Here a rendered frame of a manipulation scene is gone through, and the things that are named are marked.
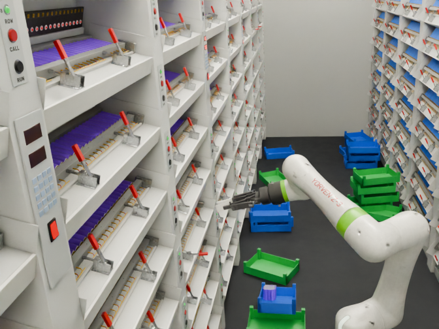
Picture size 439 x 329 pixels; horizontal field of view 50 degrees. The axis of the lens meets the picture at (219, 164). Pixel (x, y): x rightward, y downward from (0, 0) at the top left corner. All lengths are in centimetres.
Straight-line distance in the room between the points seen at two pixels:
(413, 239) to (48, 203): 121
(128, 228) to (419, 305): 207
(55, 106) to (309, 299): 230
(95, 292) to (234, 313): 184
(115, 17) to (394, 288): 131
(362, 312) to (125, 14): 131
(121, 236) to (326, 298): 190
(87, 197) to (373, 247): 95
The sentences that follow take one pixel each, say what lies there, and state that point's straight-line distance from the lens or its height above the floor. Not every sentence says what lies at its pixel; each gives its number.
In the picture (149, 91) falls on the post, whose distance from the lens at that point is 136.
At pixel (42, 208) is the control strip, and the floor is 141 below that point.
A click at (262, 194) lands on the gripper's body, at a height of 92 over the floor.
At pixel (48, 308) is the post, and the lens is 84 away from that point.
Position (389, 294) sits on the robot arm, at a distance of 188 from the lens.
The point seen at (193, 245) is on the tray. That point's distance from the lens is 193.
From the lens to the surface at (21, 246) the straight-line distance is 79.
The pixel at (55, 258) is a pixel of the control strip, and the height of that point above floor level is 132.
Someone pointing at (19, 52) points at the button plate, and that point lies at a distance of 75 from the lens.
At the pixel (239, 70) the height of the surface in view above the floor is 118.
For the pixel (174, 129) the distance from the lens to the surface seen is 192.
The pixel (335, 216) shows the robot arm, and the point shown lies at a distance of 165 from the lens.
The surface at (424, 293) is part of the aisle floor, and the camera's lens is 307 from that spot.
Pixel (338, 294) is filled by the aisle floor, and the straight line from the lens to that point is 296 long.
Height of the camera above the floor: 171
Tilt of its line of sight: 20 degrees down
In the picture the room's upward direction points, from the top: 4 degrees counter-clockwise
